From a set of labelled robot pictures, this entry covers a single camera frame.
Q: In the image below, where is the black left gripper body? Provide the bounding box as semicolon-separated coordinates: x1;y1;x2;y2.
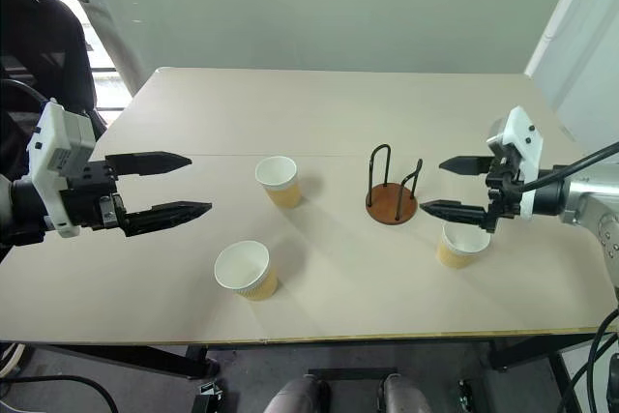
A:
60;159;128;231

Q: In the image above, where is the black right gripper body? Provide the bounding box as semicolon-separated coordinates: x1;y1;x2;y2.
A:
485;154;529;234

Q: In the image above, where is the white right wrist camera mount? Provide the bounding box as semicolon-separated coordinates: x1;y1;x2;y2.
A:
485;105;544;219

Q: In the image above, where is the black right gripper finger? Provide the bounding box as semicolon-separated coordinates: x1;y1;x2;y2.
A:
419;199;490;227
438;156;495;176

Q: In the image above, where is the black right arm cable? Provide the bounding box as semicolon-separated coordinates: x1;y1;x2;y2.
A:
522;140;619;192

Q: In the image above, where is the black floor cable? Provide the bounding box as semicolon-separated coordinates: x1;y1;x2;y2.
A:
0;373;120;413

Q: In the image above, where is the brown paper cup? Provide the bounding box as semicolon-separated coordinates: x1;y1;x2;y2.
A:
436;222;492;270
254;156;304;209
214;240;280;302

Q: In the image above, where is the wooden base wire cup holder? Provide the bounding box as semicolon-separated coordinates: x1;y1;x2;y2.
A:
364;143;424;227

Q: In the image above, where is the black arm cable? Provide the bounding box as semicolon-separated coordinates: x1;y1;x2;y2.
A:
0;77;49;114
522;140;619;192

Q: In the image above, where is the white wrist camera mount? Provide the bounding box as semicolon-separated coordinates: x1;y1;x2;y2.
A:
26;99;98;239
485;105;544;219

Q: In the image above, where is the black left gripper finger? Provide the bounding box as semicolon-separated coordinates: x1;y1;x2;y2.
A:
104;151;192;177
115;200;214;239

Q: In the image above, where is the dark rounded robot foot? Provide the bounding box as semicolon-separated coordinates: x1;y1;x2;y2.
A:
377;372;432;413
263;373;332;413

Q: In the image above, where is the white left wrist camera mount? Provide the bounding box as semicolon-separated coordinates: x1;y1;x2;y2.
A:
26;99;98;239

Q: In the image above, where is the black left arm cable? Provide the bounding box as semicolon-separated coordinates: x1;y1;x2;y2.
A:
0;77;49;114

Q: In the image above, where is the black office chair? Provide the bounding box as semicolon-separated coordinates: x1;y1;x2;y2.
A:
0;0;108;182

